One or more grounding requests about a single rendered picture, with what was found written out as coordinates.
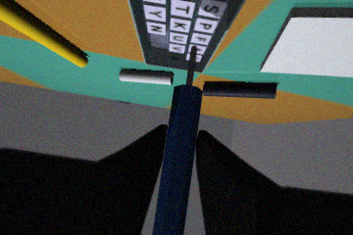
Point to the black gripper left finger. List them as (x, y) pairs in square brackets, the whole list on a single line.
[(115, 191)]

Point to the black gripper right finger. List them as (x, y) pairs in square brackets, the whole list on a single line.
[(237, 199)]

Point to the grey keyboard with keys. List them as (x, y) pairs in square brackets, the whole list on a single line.
[(166, 30)]

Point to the black cylinder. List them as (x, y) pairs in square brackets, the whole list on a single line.
[(244, 90)]

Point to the grey cylinder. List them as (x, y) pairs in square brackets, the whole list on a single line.
[(146, 76)]

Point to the blue stylus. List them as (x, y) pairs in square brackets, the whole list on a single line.
[(171, 209)]

